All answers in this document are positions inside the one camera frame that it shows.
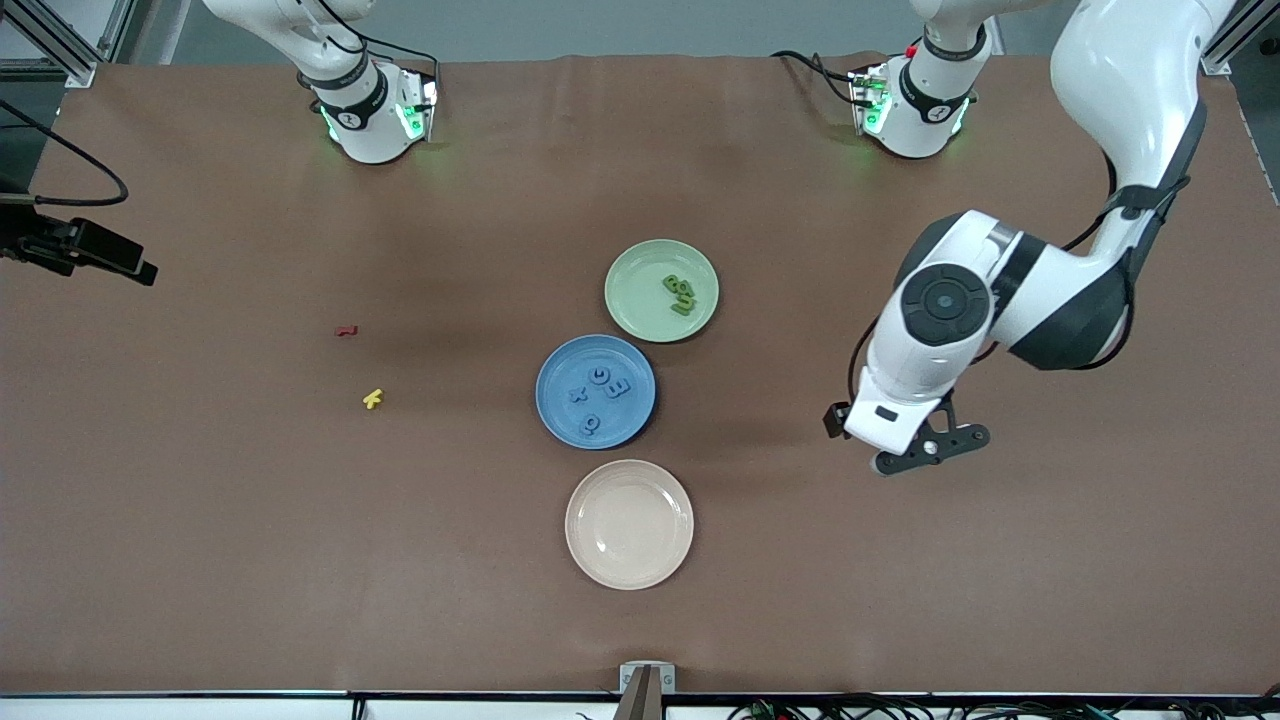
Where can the blue foam letter E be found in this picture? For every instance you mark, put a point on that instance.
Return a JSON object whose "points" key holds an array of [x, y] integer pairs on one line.
{"points": [[616, 394]]}

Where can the blue plate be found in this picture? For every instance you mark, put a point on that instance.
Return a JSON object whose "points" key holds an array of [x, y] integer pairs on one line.
{"points": [[560, 420]]}

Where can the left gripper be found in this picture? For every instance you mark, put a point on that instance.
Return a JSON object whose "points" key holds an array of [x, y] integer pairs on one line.
{"points": [[832, 420]]}

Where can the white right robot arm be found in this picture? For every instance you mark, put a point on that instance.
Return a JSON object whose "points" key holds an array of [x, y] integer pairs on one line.
{"points": [[370, 135]]}

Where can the brown table cover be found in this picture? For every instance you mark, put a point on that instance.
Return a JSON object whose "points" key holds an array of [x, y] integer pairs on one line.
{"points": [[800, 600]]}

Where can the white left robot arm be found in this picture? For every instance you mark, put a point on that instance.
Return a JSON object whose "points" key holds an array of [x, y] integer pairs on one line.
{"points": [[1120, 60]]}

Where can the yellow foam letter K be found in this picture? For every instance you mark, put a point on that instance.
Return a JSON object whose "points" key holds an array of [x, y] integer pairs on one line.
{"points": [[371, 400]]}

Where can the green plate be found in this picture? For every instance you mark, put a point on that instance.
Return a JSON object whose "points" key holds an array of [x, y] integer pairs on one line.
{"points": [[640, 300]]}

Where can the beige plate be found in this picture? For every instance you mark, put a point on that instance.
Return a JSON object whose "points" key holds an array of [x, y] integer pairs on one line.
{"points": [[630, 525]]}

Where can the blue foam letter Q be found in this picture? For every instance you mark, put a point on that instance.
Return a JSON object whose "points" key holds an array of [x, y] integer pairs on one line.
{"points": [[586, 428]]}

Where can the blue foam letter G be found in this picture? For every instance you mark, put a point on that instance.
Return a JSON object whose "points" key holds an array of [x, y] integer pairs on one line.
{"points": [[593, 376]]}

